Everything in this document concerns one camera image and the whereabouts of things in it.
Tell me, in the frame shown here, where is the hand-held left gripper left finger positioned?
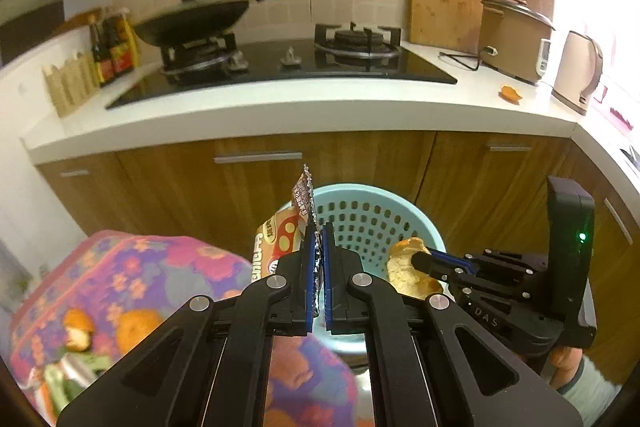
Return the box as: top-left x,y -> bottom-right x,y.
56,222 -> 323,427

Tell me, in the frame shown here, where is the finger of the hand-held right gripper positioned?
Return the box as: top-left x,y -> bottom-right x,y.
411,252 -> 506,333
440,249 -> 548,305

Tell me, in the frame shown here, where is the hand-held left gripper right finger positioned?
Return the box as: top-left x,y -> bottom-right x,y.
322,222 -> 585,427

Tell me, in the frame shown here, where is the curled orange peel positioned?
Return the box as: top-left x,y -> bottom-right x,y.
386,237 -> 445,300

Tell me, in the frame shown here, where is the printed snack wrapper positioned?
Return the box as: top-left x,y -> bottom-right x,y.
249,164 -> 321,318

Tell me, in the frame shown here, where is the light blue plastic basket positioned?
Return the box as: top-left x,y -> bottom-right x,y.
277,186 -> 447,373

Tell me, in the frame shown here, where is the green bok choy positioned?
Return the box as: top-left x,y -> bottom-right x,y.
42,349 -> 113,413

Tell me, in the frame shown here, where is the person's right forearm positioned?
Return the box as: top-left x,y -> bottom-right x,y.
555,352 -> 623,427

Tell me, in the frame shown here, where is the person's right hand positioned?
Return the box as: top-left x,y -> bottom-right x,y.
550,346 -> 585,388

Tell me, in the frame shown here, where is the floral purple cloth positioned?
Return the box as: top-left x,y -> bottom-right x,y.
10,229 -> 361,427

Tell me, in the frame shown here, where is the wooden base cabinet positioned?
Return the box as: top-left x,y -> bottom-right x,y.
37,131 -> 640,373

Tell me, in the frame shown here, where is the white electric kettle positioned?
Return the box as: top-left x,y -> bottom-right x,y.
551,30 -> 604,116

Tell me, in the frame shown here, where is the beige rice cooker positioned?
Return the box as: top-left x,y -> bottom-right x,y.
477,0 -> 557,85

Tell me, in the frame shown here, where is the black glass gas stove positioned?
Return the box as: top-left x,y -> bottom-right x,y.
105,38 -> 458,110

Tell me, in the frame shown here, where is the small orange peel piece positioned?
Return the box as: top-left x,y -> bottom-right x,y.
62,309 -> 96,353

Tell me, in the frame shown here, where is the black burner grate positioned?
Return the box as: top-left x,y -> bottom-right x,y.
314,22 -> 402,58
159,32 -> 238,75

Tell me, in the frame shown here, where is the black frying pan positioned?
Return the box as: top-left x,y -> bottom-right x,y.
134,0 -> 328,48

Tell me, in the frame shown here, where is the red label sauce bottle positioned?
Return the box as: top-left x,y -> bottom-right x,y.
105,14 -> 133,75

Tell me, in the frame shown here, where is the dark sauce bottle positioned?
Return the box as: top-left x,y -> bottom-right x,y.
90,14 -> 115,88

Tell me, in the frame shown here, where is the yellow sauce bottle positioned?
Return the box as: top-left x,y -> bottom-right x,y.
122,9 -> 142,68

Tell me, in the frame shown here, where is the beige slatted storage basket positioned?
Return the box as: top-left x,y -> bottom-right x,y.
42,52 -> 101,118

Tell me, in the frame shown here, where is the black power cable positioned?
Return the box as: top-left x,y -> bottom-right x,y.
439,48 -> 499,72

